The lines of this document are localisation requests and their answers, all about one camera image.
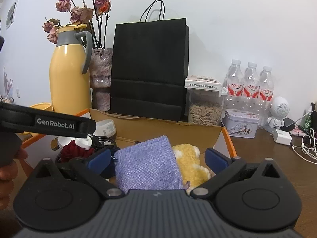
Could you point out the water bottle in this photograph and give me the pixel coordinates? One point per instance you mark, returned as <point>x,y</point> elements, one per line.
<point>266,87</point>
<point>234,84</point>
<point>250,86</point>

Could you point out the small printed tin box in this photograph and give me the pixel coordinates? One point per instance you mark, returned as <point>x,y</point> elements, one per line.
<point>240,124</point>

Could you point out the white robot figurine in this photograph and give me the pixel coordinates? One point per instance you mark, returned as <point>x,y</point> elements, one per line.
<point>279,110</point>

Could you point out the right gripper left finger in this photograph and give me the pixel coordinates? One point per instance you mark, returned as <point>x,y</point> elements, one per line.
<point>89,169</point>

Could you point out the water bottle middle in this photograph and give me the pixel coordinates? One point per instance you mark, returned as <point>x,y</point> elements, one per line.
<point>250,86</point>

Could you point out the white and yellow plush toy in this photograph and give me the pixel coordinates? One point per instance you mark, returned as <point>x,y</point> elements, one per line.
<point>192,172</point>

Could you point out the yellow thermos jug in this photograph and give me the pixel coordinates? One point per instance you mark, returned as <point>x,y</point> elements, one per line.
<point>69,75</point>

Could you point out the purple woven pouch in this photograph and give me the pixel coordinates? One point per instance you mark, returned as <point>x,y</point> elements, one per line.
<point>149,165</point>

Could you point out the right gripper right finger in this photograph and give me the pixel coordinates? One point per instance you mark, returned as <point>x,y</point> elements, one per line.
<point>227,170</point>

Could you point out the water bottle right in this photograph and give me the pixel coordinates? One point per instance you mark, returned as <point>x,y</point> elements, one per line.
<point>266,87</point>

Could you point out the person's left hand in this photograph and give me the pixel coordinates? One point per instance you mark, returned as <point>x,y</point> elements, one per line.
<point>7,174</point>

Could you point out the clear jar of seeds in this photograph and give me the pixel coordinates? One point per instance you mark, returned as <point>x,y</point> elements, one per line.
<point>205,99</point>

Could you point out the black paper shopping bag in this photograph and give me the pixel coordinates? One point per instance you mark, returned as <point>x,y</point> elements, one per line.
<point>149,66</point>

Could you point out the white charger adapter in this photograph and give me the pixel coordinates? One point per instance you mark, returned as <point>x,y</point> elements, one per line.
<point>282,137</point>

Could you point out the water bottle left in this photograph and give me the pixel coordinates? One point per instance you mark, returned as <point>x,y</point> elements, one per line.
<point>234,84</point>

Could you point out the red cardboard box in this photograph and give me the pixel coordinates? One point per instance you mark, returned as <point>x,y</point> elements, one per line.
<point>131,129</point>

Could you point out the pink fuzzy vase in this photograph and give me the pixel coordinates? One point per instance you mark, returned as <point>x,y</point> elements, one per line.
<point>100,78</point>

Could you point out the white small bottle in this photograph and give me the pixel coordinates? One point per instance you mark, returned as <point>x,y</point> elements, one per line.
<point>85,143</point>

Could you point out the red artificial rose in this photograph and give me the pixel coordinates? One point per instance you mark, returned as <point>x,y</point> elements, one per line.
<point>72,150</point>

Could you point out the yellow ceramic mug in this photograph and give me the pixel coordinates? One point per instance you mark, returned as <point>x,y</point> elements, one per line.
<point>40,106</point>

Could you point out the wall photo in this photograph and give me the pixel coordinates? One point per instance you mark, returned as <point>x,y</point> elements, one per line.
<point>11,14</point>

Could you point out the dried rose bouquet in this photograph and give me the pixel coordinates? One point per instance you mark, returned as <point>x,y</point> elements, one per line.
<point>95,18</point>

